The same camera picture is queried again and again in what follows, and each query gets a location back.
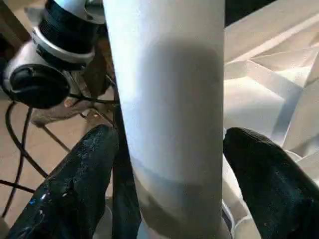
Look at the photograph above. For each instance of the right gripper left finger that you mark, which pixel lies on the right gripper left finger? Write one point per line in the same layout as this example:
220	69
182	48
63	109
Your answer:
74	189

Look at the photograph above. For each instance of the white plastic table top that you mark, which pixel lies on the white plastic table top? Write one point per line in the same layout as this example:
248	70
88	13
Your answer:
269	87

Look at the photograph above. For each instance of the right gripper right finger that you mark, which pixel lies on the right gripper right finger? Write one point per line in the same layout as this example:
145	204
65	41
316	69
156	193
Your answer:
274	189

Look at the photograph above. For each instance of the white plastic table leg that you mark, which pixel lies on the white plastic table leg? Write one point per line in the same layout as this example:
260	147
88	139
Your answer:
169	99

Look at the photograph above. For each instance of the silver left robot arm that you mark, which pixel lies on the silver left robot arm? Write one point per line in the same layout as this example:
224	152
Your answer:
49	49

